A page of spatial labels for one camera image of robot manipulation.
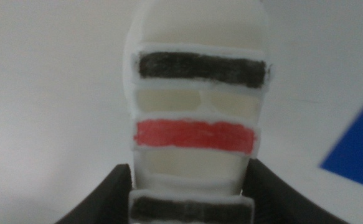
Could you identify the blue rectangular mat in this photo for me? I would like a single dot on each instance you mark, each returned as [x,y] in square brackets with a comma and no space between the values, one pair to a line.
[360,149]

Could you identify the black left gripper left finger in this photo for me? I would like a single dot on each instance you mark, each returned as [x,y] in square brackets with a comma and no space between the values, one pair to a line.
[106,199]

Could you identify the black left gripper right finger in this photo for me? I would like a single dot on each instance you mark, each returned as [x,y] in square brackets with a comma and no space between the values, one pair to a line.
[280,202]

